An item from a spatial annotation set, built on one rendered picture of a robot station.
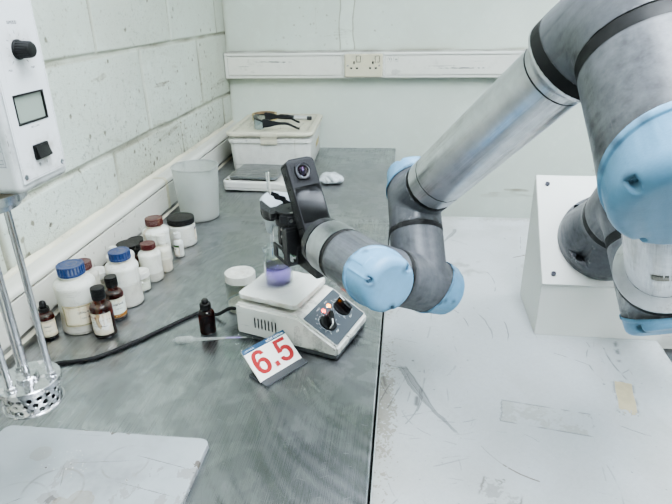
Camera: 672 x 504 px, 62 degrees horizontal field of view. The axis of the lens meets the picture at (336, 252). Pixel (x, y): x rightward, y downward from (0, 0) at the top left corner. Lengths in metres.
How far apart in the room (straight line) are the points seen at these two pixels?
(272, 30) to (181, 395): 1.71
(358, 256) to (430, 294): 0.12
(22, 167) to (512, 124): 0.47
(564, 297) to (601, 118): 0.61
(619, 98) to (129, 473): 0.68
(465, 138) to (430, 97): 1.67
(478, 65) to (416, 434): 1.69
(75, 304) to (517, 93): 0.83
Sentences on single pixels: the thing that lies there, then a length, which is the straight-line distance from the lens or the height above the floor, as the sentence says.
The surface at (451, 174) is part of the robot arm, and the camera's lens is 0.71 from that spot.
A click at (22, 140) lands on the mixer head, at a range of 0.57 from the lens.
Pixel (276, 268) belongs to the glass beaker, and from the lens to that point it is 0.99.
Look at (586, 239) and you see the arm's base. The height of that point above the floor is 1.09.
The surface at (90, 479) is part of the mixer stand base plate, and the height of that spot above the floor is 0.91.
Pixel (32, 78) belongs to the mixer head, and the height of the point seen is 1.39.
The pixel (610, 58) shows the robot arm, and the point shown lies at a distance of 0.49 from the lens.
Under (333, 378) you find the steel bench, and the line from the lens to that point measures 0.93.
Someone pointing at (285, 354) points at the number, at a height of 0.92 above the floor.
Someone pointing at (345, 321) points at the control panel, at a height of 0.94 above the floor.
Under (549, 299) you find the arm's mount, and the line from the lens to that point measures 1.05.
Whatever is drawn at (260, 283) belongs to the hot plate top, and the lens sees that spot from 1.03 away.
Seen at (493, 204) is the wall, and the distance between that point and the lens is 2.47.
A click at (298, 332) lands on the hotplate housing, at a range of 0.97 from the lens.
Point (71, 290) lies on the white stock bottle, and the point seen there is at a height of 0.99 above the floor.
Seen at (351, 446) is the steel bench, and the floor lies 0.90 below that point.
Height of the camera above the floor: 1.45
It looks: 24 degrees down
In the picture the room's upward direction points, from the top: 1 degrees counter-clockwise
